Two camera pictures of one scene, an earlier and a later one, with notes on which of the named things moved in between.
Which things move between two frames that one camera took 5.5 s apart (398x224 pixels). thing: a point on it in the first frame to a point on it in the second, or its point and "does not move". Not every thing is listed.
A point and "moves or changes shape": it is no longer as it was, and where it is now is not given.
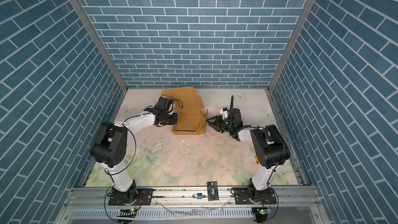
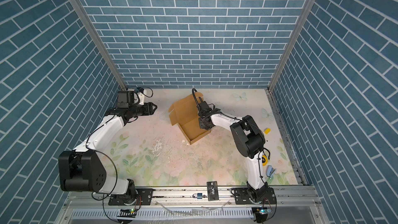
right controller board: x=261 y=213 does not move
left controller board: x=131 y=212 does not move
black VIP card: x=212 y=191 does not move
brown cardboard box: x=191 y=116 moves or changes shape
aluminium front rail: x=192 y=197 does not move
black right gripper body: x=226 y=126 to x=202 y=123
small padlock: x=198 y=195 does not move
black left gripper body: x=169 y=119 to x=143 y=110
